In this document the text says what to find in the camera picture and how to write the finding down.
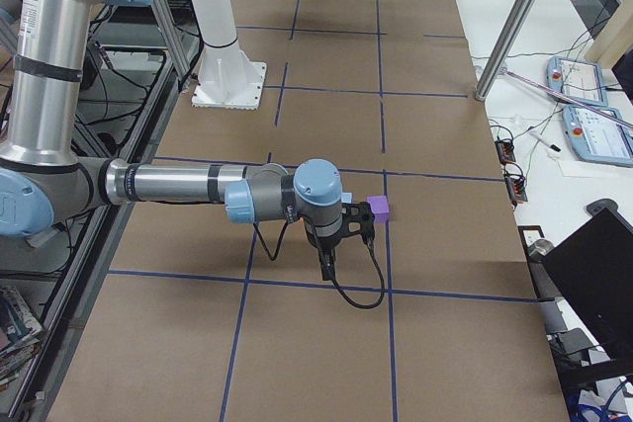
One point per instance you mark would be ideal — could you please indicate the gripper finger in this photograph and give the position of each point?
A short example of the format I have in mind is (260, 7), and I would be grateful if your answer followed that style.
(330, 275)
(322, 260)

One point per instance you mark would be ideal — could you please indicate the black marker pen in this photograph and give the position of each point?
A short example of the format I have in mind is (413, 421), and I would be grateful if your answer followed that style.
(548, 143)

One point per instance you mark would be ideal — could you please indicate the upper teach pendant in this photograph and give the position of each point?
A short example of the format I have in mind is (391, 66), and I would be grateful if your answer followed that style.
(580, 80)

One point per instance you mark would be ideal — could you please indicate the lower teach pendant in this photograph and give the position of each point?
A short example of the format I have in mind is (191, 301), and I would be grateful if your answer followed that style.
(596, 139)

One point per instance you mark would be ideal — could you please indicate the teach pendant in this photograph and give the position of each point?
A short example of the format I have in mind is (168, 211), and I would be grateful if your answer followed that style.
(580, 80)
(596, 139)

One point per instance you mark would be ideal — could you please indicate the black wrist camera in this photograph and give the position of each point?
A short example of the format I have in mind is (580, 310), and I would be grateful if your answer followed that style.
(358, 220)

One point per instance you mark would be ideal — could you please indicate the aluminium frame post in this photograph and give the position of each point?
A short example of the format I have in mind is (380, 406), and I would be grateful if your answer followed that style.
(509, 22)

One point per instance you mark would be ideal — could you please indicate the metal cup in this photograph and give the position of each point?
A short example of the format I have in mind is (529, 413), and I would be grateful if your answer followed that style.
(539, 249)

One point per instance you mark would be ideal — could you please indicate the white pedestal column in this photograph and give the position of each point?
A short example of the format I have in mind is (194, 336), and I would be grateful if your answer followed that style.
(227, 78)

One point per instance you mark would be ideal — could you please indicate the black monitor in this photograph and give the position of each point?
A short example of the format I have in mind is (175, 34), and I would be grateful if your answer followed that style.
(592, 270)

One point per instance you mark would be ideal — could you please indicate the purple foam block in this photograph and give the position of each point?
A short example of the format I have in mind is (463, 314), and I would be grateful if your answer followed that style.
(380, 208)

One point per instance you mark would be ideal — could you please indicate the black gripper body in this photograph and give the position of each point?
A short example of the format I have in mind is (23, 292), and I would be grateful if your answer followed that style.
(326, 244)

